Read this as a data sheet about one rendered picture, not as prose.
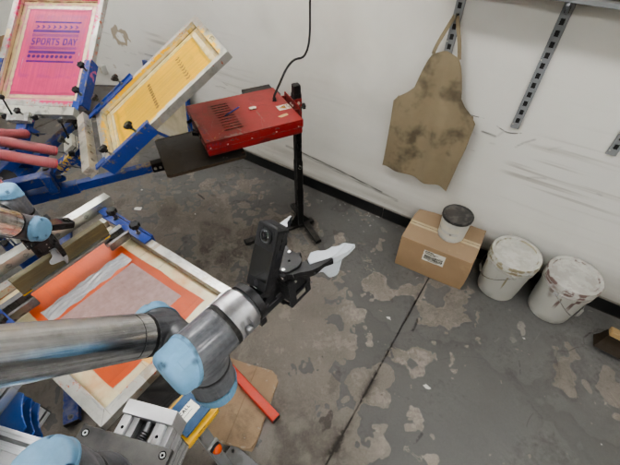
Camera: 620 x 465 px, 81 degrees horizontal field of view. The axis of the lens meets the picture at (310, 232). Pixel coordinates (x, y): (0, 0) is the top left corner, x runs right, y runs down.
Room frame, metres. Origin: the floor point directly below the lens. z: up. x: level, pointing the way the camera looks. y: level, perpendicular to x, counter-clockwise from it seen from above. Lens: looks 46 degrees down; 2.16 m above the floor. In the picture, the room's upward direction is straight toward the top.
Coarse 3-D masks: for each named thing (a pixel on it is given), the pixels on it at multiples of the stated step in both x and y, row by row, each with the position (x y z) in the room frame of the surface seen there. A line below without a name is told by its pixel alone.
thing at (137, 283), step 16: (96, 256) 1.01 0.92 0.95; (112, 256) 1.01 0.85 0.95; (128, 256) 1.01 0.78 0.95; (80, 272) 0.92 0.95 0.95; (128, 272) 0.92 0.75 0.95; (144, 272) 0.92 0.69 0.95; (160, 272) 0.92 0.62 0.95; (96, 288) 0.85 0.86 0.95; (112, 288) 0.85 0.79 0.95; (128, 288) 0.85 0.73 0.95; (144, 288) 0.85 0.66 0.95; (160, 288) 0.85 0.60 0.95; (176, 288) 0.85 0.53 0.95; (128, 304) 0.77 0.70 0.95; (176, 304) 0.77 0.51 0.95; (192, 304) 0.77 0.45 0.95
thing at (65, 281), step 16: (64, 272) 0.92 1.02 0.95; (48, 288) 0.85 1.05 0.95; (64, 288) 0.85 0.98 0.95; (48, 304) 0.77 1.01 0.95; (80, 304) 0.77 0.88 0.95; (96, 304) 0.77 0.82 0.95; (112, 304) 0.77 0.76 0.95; (112, 368) 0.52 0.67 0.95; (128, 368) 0.52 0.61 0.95; (112, 384) 0.47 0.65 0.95
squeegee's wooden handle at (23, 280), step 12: (96, 228) 1.01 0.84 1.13; (72, 240) 0.93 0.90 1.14; (84, 240) 0.96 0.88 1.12; (96, 240) 0.99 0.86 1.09; (72, 252) 0.91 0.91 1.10; (36, 264) 0.82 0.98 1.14; (48, 264) 0.84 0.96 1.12; (60, 264) 0.86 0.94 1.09; (12, 276) 0.77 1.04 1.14; (24, 276) 0.77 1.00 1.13; (36, 276) 0.79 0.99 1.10; (24, 288) 0.75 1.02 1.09
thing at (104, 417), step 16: (112, 224) 1.18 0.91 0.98; (160, 256) 1.00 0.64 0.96; (176, 256) 0.98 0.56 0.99; (192, 272) 0.90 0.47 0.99; (0, 288) 0.82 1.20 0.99; (16, 288) 0.84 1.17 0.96; (208, 288) 0.84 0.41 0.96; (224, 288) 0.82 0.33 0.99; (64, 384) 0.45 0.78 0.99; (144, 384) 0.45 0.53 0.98; (80, 400) 0.40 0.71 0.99; (96, 400) 0.40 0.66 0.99; (96, 416) 0.36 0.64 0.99; (112, 416) 0.36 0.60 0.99
